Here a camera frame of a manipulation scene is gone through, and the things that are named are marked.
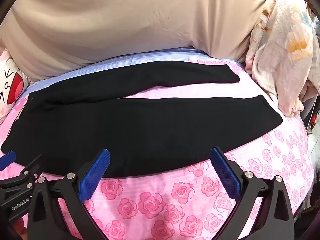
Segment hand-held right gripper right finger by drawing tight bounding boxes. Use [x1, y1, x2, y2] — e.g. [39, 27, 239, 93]
[210, 147, 295, 240]

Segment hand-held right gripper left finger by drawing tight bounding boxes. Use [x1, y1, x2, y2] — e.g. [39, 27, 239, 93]
[27, 149, 111, 240]

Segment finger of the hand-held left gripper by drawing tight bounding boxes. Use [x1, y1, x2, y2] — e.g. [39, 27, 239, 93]
[0, 154, 43, 193]
[0, 151, 17, 167]

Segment black pants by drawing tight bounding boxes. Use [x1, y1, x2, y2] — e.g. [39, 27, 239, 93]
[1, 61, 283, 178]

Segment pink rose bedsheet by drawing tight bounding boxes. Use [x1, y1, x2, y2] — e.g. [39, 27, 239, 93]
[0, 46, 315, 240]

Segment cartoon face pillow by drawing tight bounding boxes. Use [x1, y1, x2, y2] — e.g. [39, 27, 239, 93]
[0, 50, 32, 118]

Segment pale floral fleece blanket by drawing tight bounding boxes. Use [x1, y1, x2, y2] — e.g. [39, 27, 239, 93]
[245, 0, 314, 117]

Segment beige upholstered headboard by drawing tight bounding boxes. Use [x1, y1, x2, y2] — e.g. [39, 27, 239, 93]
[0, 0, 272, 83]

